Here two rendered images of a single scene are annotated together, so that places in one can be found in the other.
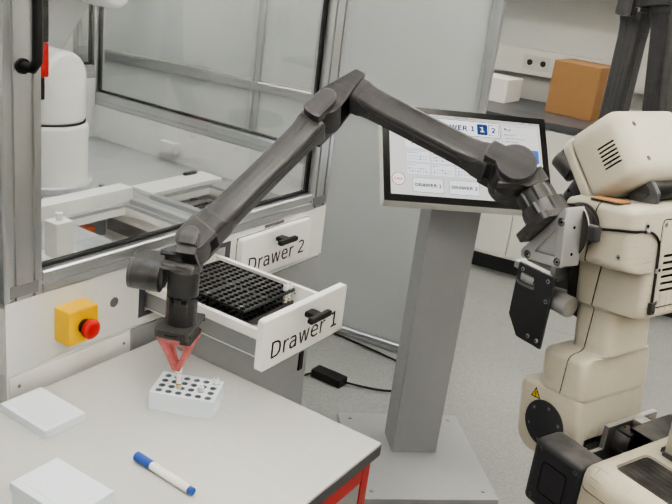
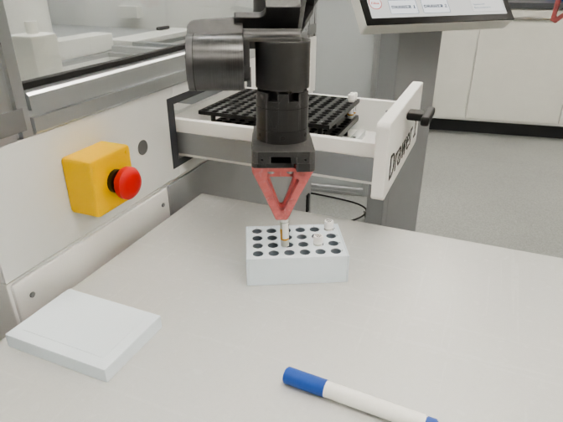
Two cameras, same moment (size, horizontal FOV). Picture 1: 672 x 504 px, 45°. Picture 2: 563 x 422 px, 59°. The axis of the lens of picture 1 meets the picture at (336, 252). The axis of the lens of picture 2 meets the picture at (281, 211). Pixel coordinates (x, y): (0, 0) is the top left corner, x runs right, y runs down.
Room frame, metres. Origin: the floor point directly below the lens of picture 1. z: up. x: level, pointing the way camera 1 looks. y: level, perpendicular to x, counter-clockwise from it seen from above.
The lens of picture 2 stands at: (0.83, 0.35, 1.11)
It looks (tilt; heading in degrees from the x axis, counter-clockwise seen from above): 26 degrees down; 351
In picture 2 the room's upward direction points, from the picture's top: straight up
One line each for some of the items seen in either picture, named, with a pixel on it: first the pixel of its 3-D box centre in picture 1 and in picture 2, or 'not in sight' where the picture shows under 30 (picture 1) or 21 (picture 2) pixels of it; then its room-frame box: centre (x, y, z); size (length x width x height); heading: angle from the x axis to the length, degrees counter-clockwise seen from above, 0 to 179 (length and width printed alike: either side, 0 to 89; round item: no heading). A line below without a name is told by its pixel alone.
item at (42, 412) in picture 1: (42, 411); (85, 330); (1.27, 0.49, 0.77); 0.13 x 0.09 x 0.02; 58
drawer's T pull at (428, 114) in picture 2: (315, 314); (420, 115); (1.54, 0.03, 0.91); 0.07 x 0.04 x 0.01; 149
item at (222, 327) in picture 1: (226, 297); (277, 125); (1.66, 0.23, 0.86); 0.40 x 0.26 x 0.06; 59
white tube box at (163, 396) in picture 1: (187, 395); (294, 253); (1.37, 0.25, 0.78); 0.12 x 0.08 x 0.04; 85
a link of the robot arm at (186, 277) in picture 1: (180, 280); (276, 63); (1.36, 0.27, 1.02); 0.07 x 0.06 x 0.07; 85
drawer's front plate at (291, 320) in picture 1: (302, 324); (400, 133); (1.55, 0.05, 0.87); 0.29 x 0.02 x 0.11; 149
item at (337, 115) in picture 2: (267, 299); (340, 112); (1.60, 0.13, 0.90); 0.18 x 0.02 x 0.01; 149
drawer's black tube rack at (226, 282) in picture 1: (229, 296); (282, 122); (1.66, 0.22, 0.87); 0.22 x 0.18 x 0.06; 59
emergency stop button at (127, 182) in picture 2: (89, 328); (124, 182); (1.41, 0.45, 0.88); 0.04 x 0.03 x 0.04; 149
